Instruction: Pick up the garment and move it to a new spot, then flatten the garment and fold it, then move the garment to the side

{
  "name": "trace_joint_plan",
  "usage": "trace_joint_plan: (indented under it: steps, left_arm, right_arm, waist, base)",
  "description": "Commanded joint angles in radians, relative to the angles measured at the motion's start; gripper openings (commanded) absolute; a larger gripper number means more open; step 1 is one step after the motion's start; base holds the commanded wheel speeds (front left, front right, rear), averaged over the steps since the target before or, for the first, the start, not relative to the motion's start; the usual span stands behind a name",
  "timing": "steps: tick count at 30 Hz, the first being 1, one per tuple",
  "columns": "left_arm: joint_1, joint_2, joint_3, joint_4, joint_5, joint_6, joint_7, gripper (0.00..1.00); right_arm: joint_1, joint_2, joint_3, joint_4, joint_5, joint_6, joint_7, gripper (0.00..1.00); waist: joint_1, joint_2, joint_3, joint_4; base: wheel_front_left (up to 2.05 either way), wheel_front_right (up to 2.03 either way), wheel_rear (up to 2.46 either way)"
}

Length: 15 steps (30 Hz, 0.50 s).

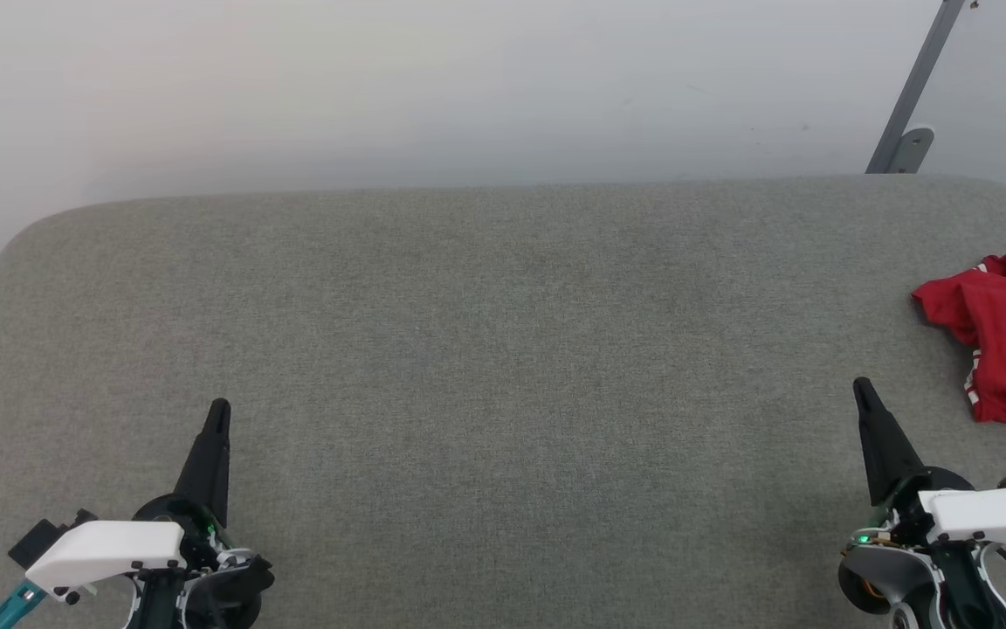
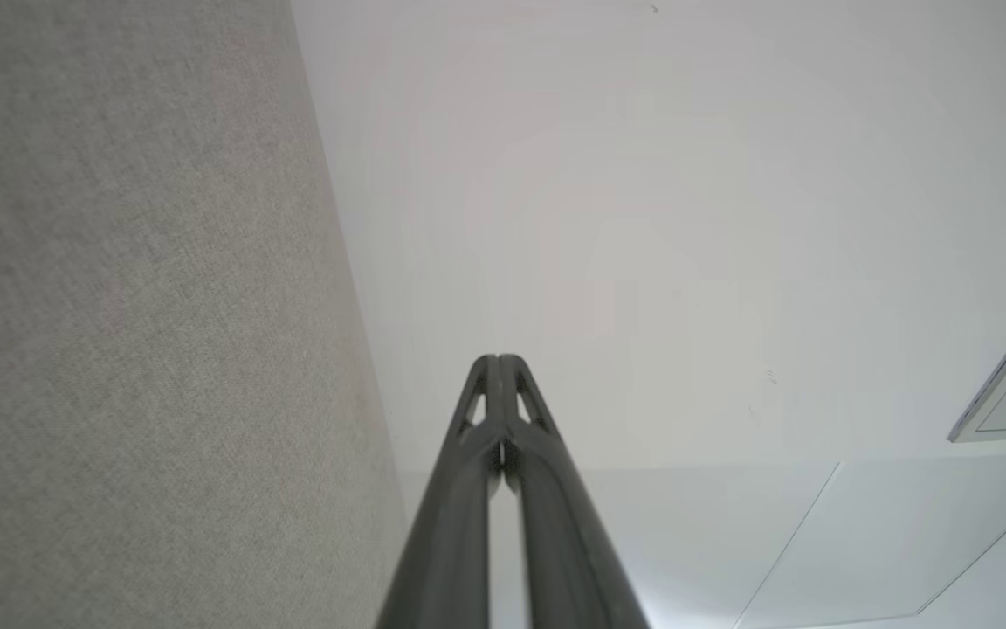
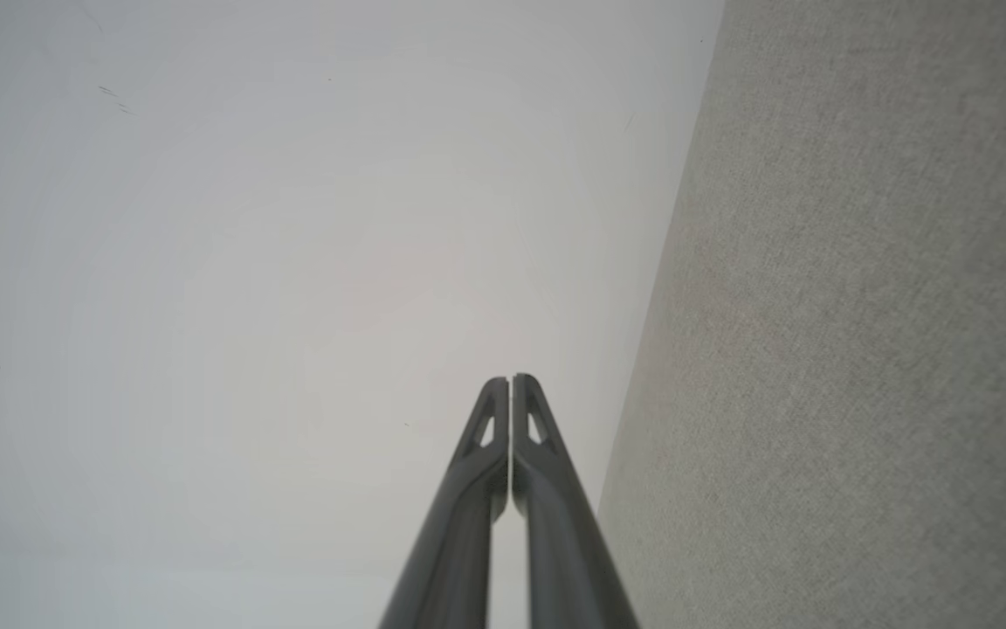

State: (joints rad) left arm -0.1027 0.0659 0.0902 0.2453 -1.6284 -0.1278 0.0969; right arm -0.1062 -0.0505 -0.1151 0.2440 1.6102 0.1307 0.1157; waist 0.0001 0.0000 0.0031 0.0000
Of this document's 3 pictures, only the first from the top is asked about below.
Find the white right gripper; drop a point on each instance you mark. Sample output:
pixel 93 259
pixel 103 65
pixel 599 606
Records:
pixel 992 515

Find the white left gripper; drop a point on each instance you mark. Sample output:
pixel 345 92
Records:
pixel 106 550

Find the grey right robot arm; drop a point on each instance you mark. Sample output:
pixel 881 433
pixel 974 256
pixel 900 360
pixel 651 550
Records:
pixel 905 585

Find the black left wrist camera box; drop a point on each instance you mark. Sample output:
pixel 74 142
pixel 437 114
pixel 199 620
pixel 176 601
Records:
pixel 31 542

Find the grey metal bracket pole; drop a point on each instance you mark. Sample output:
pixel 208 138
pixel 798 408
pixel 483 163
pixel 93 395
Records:
pixel 913 87

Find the grey fabric sofa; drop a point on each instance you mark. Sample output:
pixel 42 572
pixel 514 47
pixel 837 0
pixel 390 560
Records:
pixel 503 393

